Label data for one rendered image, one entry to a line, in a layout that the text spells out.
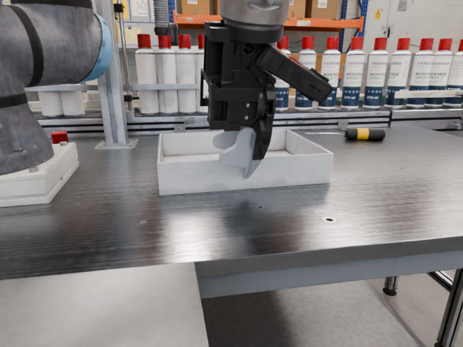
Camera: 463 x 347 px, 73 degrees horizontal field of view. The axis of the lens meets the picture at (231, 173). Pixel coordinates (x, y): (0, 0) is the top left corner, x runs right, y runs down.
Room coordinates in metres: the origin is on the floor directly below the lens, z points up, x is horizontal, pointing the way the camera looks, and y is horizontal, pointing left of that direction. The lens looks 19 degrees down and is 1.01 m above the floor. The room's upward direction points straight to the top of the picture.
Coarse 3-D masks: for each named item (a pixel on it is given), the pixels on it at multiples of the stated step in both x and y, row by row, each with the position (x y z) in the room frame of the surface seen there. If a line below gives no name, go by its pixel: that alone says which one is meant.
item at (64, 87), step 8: (24, 88) 0.80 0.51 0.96; (32, 88) 0.80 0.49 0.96; (40, 88) 0.80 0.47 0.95; (48, 88) 0.81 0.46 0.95; (56, 88) 0.81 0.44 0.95; (64, 88) 0.81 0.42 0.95; (72, 88) 0.82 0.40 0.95; (80, 88) 0.82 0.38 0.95; (88, 88) 0.82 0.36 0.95; (96, 88) 0.83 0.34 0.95; (136, 88) 0.84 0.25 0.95; (144, 88) 0.85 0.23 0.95; (152, 88) 0.85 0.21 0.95; (160, 88) 0.85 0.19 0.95; (168, 88) 0.86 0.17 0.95; (176, 88) 0.86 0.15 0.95; (184, 88) 0.86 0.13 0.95; (192, 88) 0.87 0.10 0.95
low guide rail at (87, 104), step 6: (30, 102) 0.87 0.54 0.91; (36, 102) 0.87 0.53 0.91; (84, 102) 0.89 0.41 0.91; (90, 102) 0.89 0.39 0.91; (96, 102) 0.89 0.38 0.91; (126, 102) 0.91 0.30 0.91; (132, 102) 0.91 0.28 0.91; (138, 102) 0.91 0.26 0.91; (30, 108) 0.86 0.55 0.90; (36, 108) 0.87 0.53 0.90
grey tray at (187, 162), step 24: (168, 144) 0.62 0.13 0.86; (192, 144) 0.63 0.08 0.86; (288, 144) 0.65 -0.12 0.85; (312, 144) 0.54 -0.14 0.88; (168, 168) 0.43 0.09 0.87; (192, 168) 0.43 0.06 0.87; (216, 168) 0.44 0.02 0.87; (240, 168) 0.45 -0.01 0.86; (264, 168) 0.45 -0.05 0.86; (288, 168) 0.46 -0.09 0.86; (312, 168) 0.47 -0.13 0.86; (168, 192) 0.43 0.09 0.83; (192, 192) 0.43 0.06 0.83
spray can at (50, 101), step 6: (42, 96) 0.82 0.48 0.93; (48, 96) 0.82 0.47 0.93; (54, 96) 0.83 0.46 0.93; (60, 96) 0.85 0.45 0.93; (42, 102) 0.82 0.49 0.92; (48, 102) 0.82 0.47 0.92; (54, 102) 0.83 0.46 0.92; (60, 102) 0.85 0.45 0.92; (42, 108) 0.83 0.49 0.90; (48, 108) 0.82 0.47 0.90; (54, 108) 0.83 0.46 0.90; (60, 108) 0.84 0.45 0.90; (42, 114) 0.83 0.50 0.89; (48, 114) 0.82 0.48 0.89; (54, 114) 0.83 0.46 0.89; (60, 114) 0.84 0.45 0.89
